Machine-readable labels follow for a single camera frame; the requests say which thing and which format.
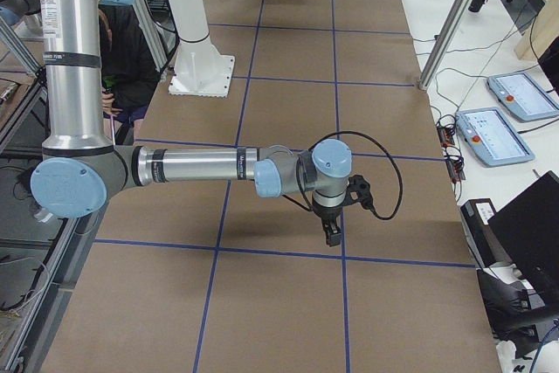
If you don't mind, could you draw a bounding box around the near teach pendant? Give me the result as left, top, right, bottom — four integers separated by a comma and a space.
455, 107, 535, 167

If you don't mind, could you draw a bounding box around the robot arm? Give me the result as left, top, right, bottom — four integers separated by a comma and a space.
31, 0, 352, 246

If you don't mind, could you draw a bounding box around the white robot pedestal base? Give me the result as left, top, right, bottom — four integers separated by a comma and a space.
168, 0, 235, 98

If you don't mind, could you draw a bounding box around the black power box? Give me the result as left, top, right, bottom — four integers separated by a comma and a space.
459, 198, 509, 267

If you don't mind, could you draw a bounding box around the teach pendant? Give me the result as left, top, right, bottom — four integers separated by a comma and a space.
455, 107, 535, 167
487, 72, 558, 122

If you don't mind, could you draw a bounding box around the black laptop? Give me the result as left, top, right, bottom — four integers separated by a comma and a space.
488, 170, 558, 304

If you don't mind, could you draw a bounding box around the far teach pendant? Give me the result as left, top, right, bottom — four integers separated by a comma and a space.
487, 72, 558, 122

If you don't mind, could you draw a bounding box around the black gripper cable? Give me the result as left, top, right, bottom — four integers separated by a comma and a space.
283, 129, 404, 221

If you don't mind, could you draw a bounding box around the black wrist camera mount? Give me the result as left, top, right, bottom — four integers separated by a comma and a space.
342, 175, 375, 211

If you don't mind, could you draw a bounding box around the aluminium frame post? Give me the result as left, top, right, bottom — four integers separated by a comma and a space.
418, 0, 486, 91

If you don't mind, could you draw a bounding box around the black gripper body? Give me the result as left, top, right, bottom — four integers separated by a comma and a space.
313, 203, 342, 230

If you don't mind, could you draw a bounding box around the seated person in black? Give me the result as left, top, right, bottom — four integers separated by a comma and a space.
98, 5, 160, 138

